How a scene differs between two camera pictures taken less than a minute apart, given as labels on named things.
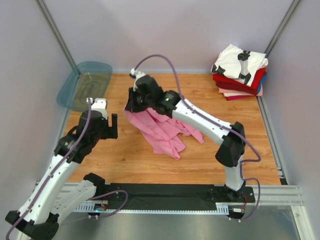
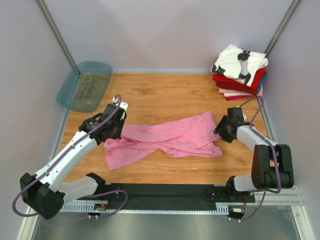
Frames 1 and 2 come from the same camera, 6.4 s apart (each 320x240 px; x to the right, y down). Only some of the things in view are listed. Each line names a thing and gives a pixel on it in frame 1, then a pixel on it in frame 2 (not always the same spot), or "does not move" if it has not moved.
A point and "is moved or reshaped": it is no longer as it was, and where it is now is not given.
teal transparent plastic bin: (89, 79) does not move
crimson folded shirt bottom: (238, 97) does not move
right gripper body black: (138, 103) -> (221, 130)
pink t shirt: (163, 131) is moved or reshaped
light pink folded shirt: (222, 90) does not move
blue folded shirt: (262, 80) does not move
